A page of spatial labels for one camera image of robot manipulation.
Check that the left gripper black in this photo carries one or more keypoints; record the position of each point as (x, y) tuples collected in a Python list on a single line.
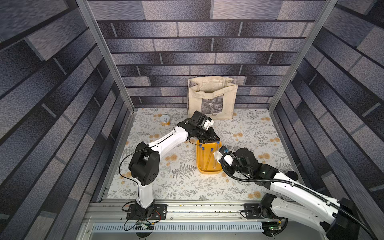
[(210, 135)]

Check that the test tube blue cap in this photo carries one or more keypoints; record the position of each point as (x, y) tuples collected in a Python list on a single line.
[(216, 149), (203, 156), (210, 157), (199, 155)]

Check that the white wipe cloth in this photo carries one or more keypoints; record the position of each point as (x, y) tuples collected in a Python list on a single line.
[(218, 156)]

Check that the yellow plastic tray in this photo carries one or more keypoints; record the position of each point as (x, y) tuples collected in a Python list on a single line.
[(206, 161)]

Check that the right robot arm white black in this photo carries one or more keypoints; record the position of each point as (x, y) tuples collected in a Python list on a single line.
[(336, 219)]

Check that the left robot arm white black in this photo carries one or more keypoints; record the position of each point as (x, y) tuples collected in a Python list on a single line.
[(145, 162)]

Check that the beige canvas tote bag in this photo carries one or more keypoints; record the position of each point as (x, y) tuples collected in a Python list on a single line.
[(212, 96)]

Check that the right controller board green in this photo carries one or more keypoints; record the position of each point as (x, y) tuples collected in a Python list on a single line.
[(271, 229)]

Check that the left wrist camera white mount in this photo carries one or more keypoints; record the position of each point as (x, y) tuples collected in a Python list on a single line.
[(208, 123)]

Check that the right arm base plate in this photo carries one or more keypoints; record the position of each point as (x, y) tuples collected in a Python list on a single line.
[(257, 212)]

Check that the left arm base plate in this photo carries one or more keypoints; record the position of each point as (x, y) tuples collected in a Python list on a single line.
[(136, 210)]

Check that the left controller board with wires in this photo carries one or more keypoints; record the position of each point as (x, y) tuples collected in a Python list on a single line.
[(143, 227)]

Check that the aluminium mounting rail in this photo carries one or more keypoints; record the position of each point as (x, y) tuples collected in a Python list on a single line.
[(109, 216)]

